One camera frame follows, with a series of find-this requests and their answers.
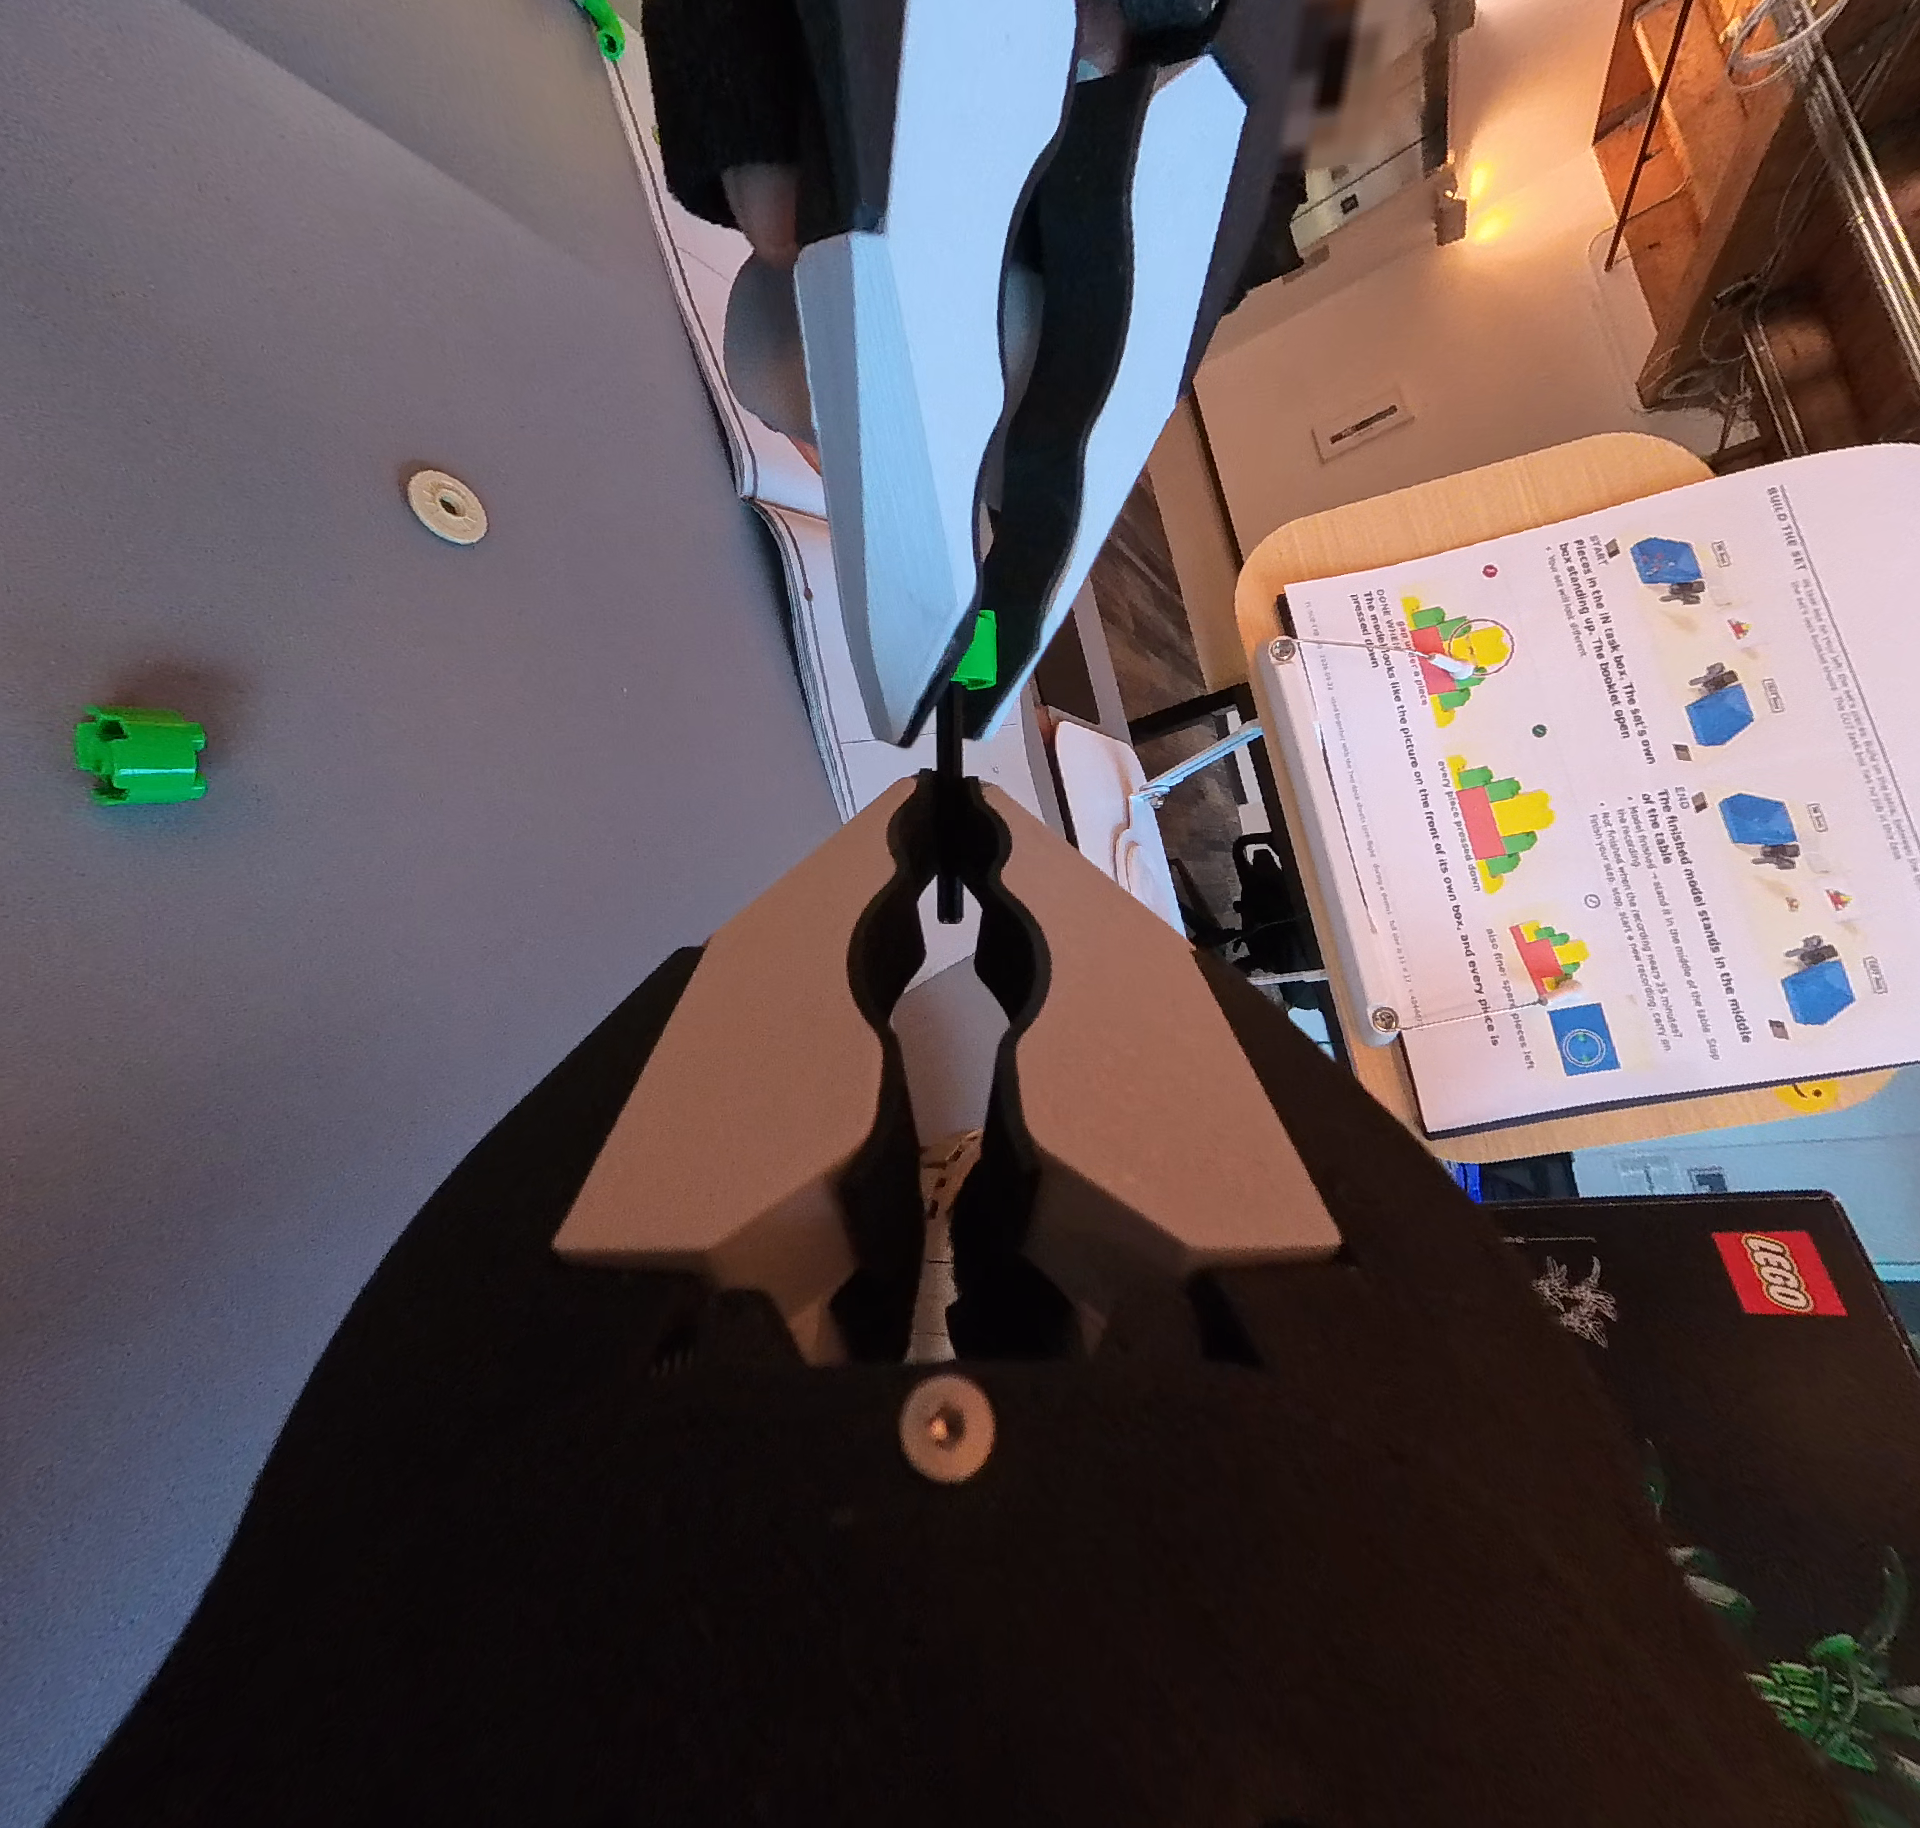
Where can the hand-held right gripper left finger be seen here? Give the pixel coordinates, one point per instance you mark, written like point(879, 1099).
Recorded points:
point(734, 1107)

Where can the grey desk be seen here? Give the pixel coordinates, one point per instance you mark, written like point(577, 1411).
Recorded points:
point(299, 282)

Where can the black bamboo toy set box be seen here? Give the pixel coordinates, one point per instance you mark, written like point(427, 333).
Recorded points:
point(1726, 1409)

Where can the wall light fixture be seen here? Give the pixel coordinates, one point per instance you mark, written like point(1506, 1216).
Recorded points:
point(1448, 88)

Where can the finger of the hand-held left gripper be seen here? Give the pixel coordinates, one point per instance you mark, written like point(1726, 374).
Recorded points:
point(900, 432)
point(1168, 237)

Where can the printed instruction sheet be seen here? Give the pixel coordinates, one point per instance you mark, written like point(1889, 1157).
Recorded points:
point(1650, 808)

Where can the light wooden board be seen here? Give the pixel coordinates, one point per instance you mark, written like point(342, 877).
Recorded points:
point(1424, 507)

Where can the black axle rod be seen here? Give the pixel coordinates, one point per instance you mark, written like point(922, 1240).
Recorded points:
point(947, 808)

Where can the open instruction booklet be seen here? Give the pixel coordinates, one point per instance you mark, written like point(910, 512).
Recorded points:
point(834, 746)

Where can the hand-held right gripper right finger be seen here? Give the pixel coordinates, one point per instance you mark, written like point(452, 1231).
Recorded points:
point(1168, 1107)

